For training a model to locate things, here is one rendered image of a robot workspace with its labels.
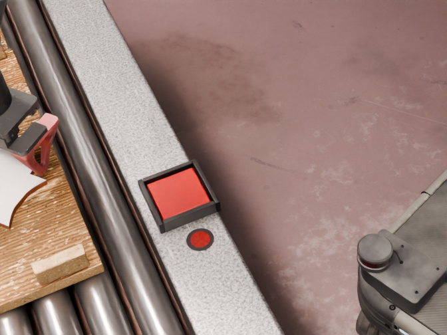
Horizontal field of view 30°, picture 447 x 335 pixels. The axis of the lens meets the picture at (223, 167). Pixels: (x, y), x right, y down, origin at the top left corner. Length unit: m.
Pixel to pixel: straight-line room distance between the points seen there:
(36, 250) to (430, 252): 1.00
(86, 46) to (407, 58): 1.46
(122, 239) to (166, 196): 0.07
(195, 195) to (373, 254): 0.74
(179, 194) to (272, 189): 1.20
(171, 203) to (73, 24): 0.39
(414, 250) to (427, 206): 0.16
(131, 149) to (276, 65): 1.47
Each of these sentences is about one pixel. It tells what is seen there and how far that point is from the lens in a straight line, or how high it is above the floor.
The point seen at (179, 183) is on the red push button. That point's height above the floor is 0.93.
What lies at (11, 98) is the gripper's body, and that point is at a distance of 0.99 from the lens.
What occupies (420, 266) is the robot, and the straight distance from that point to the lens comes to 1.70.
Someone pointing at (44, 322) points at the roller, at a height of 0.92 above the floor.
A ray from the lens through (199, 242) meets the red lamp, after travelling 0.95.
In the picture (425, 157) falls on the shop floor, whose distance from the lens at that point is 2.25.
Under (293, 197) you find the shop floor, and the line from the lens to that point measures 2.15.
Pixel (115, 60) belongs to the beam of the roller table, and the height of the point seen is 0.92.
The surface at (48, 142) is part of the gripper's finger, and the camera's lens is 1.00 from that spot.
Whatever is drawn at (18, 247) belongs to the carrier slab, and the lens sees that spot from 0.97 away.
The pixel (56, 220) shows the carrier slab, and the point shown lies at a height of 0.94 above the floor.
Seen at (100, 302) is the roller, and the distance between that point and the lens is 0.92.
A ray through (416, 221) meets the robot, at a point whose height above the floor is 0.24.
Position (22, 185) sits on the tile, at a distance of 1.02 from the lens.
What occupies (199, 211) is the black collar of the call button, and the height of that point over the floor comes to 0.93.
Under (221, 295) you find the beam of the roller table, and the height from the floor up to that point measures 0.91.
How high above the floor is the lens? 1.68
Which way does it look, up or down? 49 degrees down
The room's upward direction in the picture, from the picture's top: 8 degrees counter-clockwise
